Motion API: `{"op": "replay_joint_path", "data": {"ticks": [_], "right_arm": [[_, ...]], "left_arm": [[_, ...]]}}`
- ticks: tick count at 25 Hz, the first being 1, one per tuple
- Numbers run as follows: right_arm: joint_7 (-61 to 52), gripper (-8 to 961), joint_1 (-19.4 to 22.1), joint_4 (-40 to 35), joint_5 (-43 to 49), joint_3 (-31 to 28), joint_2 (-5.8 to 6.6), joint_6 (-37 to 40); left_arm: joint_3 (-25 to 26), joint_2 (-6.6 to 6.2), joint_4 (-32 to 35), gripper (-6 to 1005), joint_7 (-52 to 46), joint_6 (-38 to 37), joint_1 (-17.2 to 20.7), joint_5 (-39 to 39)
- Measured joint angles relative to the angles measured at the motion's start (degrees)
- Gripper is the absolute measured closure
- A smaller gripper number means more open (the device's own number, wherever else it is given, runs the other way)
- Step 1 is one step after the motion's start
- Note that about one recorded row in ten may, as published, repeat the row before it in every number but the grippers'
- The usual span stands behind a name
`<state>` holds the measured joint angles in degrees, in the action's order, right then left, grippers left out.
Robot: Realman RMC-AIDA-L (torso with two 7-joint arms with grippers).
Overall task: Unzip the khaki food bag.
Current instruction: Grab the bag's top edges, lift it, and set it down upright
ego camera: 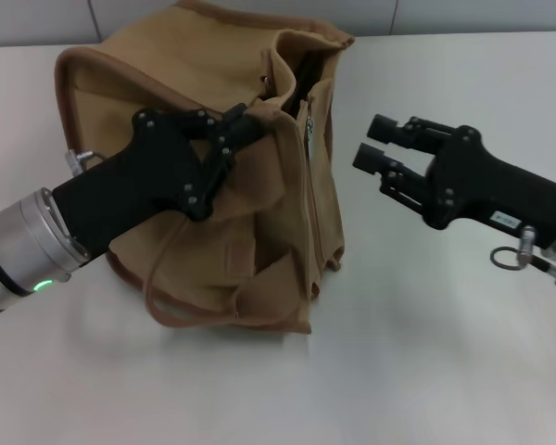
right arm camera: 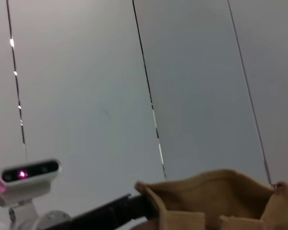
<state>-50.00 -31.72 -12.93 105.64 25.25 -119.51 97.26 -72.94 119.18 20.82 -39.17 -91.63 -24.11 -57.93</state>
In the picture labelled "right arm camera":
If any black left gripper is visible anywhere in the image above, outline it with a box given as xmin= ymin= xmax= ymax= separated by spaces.
xmin=47 ymin=194 xmax=157 ymax=230

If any khaki canvas food bag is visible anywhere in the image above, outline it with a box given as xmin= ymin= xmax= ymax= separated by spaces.
xmin=134 ymin=168 xmax=288 ymax=230

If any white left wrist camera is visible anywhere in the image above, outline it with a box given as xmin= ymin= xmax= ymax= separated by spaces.
xmin=0 ymin=158 xmax=62 ymax=230

